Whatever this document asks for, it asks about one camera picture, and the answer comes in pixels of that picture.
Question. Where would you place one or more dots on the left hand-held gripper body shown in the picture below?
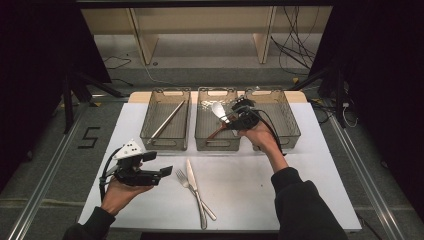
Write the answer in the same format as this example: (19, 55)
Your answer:
(128, 166)

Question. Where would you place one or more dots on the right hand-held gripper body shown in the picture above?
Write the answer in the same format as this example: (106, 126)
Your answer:
(248, 116)

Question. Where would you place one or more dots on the reddish brown wooden spoon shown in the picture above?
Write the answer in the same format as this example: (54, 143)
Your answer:
(216, 131)

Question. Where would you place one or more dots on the white ceramic spoon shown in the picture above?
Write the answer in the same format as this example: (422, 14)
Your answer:
(218, 110)

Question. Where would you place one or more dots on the silver table knife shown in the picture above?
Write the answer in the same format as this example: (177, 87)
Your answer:
(191, 175)

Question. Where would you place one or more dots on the smoky clear plastic bin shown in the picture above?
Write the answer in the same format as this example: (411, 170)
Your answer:
(201, 126)
(153, 110)
(286, 116)

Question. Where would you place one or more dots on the brown chopstick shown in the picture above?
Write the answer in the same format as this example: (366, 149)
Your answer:
(170, 122)
(178, 112)

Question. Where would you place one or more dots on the silver fork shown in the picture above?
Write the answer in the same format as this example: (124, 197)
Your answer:
(209, 213)

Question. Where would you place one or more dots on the person's right hand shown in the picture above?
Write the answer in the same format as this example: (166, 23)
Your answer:
(263, 141)

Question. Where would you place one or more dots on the person's left hand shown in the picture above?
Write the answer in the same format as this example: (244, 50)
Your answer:
(120, 196)

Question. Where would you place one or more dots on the yellow tape piece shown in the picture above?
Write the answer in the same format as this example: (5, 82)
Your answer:
(97, 104)
(295, 80)

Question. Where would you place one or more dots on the black tripod stand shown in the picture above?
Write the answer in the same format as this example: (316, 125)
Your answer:
(339, 100)
(68, 106)

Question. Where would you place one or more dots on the white power adapter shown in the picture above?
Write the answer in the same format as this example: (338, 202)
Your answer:
(345, 105)

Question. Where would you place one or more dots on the light wooden shelf unit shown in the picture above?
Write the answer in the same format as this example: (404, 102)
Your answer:
(200, 20)

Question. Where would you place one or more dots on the black curtain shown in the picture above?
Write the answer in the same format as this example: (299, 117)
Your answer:
(33, 66)
(383, 66)

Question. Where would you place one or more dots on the short aluminium floor rail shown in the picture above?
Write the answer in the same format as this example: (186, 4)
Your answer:
(110, 97)

